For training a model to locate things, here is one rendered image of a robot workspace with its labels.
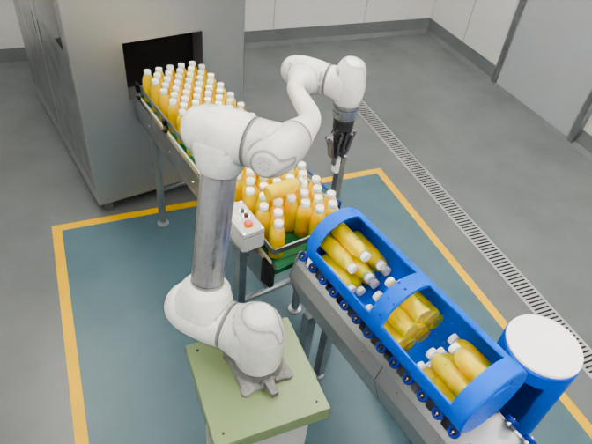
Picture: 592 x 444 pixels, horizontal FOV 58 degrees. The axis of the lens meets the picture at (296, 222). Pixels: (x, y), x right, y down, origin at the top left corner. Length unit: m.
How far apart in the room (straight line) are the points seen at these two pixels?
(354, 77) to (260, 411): 1.09
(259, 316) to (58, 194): 2.85
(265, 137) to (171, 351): 2.03
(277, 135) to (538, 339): 1.32
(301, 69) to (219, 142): 0.55
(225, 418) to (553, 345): 1.21
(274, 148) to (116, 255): 2.50
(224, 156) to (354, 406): 1.95
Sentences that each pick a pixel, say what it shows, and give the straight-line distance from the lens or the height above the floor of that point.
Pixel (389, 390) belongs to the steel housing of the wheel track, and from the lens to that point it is 2.08.
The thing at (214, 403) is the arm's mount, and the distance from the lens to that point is 1.76.
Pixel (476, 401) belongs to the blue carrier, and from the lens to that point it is 1.77.
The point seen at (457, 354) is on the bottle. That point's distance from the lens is 1.87.
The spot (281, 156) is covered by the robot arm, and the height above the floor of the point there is 1.85.
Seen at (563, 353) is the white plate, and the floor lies 1.04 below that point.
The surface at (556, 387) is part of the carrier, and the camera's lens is 2.19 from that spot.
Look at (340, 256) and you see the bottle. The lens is 2.09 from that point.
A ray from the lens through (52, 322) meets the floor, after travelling 3.41.
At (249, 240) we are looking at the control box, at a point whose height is 1.06.
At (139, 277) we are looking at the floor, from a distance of 3.52.
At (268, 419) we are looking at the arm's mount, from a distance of 1.73.
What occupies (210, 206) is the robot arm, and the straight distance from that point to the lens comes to 1.47.
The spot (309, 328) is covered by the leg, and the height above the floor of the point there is 0.55.
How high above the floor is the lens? 2.60
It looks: 42 degrees down
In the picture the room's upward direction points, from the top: 7 degrees clockwise
